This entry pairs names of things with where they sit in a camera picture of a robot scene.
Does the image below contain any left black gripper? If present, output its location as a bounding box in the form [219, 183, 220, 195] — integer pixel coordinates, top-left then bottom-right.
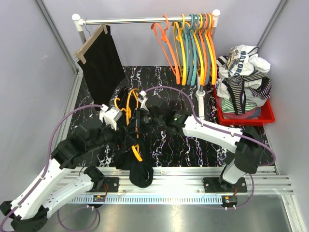
[87, 118, 137, 153]

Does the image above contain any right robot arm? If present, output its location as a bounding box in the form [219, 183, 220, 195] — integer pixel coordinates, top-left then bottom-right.
[129, 102, 263, 192]

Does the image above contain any wrist white camera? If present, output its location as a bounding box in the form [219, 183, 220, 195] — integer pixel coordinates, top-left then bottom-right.
[99, 104, 123, 131]
[138, 90, 148, 111]

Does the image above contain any purple striped garment pile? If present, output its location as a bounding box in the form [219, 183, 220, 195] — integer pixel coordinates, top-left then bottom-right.
[215, 72, 272, 115]

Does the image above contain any white tank top navy trim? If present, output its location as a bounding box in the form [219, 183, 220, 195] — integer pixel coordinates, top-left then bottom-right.
[218, 44, 271, 78]

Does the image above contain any black garment on beige hanger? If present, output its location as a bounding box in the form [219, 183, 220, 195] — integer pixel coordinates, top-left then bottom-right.
[78, 25, 125, 105]

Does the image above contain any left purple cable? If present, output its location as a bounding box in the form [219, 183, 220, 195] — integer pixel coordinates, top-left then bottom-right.
[0, 103, 107, 232]

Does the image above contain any orange empty hanger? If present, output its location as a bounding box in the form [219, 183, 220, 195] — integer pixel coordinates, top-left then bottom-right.
[200, 14, 210, 85]
[207, 13, 217, 85]

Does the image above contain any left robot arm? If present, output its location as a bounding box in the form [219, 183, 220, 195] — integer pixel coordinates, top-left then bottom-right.
[0, 119, 126, 232]

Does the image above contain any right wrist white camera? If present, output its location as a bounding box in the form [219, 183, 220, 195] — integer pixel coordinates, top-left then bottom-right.
[138, 90, 148, 111]

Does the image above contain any black marble patterned mat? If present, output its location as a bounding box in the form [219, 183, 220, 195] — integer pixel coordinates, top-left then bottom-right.
[68, 66, 273, 167]

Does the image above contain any teal empty hanger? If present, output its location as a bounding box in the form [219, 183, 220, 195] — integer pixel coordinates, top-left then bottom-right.
[187, 14, 197, 86]
[183, 22, 193, 85]

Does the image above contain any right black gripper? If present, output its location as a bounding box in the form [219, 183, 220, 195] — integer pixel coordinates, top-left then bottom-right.
[128, 108, 164, 135]

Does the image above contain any yellow hanger with black top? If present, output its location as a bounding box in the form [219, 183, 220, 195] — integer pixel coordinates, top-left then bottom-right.
[113, 88, 143, 162]

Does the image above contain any metal clothes rack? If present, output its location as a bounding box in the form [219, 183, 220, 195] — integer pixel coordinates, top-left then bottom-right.
[72, 9, 221, 119]

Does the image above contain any black white striped tank top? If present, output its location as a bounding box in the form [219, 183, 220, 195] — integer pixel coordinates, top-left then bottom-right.
[216, 56, 230, 70]

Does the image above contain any beige wooden hanger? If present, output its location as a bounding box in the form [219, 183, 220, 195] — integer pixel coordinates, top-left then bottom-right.
[75, 25, 108, 64]

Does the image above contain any aluminium mounting rail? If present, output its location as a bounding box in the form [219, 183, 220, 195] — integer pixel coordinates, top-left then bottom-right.
[32, 165, 294, 206]

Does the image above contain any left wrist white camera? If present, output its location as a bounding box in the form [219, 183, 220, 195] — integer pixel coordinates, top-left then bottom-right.
[99, 104, 123, 131]

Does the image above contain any purple cable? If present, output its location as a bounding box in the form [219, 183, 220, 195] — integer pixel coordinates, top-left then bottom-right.
[144, 86, 276, 208]
[0, 103, 107, 232]

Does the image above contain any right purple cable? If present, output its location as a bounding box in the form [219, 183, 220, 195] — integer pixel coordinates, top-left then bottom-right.
[144, 86, 276, 208]

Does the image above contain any orange hanger with white top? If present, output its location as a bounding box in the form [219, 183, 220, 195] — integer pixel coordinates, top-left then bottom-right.
[151, 14, 182, 85]

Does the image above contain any yellow empty hanger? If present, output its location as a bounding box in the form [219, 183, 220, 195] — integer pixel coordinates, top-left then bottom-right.
[193, 14, 205, 87]

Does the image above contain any red plastic bin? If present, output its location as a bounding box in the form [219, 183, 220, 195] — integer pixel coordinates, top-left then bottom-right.
[214, 71, 275, 126]

